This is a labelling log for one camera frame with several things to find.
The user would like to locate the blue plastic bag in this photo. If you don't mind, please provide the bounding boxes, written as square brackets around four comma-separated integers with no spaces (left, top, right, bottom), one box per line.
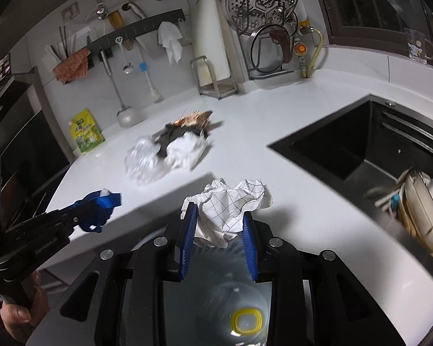
[71,189,122,233]

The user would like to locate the grid paper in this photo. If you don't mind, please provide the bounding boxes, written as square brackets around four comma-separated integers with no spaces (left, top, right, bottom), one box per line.
[180,179,273,248]

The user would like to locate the clear plastic cup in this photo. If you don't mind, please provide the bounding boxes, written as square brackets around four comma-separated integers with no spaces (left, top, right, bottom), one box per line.
[196,281,271,345]

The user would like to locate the yellow plastic lid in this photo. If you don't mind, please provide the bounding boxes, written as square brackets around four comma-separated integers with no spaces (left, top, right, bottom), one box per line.
[231,308,264,336]

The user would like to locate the white tissue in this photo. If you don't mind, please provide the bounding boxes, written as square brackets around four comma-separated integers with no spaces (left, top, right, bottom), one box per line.
[165,132,208,170]

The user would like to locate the clear plastic bag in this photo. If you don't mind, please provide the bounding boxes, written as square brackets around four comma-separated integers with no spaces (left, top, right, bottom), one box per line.
[124,136,169,185]

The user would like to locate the grey perforated trash bin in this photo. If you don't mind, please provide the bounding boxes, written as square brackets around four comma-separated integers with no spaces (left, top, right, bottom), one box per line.
[164,238,272,345]

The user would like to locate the left hand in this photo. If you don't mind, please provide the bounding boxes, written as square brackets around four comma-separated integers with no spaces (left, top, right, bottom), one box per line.
[0,271,50,344]

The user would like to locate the black oven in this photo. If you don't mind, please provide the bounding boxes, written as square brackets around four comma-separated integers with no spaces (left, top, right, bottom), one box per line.
[0,67,75,230]

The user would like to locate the yellow seasoning pouch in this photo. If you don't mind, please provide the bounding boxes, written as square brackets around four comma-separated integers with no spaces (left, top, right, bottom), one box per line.
[69,109,104,154]

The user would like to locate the dark grey rag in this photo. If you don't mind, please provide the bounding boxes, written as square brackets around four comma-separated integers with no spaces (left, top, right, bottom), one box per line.
[155,124,207,159]

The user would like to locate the steel spatula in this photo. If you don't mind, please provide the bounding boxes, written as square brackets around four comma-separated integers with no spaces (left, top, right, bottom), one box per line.
[98,48,144,129]

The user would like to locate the red orange snack wrapper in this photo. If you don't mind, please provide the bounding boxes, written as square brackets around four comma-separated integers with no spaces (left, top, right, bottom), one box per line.
[173,110,212,129]

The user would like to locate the steel cutting board rack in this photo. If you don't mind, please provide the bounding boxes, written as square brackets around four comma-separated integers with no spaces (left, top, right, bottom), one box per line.
[190,55,239,100]

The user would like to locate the black sink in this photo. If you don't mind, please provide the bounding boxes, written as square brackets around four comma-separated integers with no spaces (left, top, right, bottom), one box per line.
[269,95,433,270]

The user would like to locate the orange hanging dishcloth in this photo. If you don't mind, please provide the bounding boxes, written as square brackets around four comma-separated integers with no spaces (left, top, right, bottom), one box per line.
[52,48,90,84]

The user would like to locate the steel spoon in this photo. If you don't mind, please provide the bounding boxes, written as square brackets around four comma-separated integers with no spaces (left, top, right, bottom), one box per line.
[115,36,134,74]

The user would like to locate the blue white bottle brush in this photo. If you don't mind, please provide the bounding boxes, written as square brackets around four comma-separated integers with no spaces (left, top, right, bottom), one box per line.
[139,62,161,102]

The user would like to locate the chopsticks in holder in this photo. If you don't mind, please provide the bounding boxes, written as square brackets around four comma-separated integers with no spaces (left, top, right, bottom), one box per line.
[46,25,77,63]

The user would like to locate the dishes in sink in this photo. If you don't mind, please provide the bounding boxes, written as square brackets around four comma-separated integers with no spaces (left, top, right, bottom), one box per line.
[365,167,433,257]

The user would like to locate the glass pot lid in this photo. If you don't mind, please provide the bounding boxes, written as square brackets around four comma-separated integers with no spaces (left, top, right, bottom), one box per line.
[249,23,293,74]

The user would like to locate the white cutting board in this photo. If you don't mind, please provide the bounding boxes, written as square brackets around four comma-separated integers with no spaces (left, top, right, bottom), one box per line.
[191,0,231,81]

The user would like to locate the white hanging cloth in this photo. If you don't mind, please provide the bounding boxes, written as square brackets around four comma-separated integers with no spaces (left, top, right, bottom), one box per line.
[158,21,183,65]

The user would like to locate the glass mug on sill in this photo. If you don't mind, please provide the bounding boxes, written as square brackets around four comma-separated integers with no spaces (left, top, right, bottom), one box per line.
[404,28,433,64]

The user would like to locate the dark framed window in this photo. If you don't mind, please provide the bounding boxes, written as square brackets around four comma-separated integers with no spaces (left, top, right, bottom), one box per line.
[319,0,433,66]

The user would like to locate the yellow gas hose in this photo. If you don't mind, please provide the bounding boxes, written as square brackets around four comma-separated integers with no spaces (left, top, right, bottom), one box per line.
[298,19,325,80]

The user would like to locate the wall power socket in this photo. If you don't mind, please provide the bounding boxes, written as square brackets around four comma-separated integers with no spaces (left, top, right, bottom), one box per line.
[61,2,79,22]

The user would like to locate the black wall utensil rail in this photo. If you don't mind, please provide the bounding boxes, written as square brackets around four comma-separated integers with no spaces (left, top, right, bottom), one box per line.
[86,9,186,55]

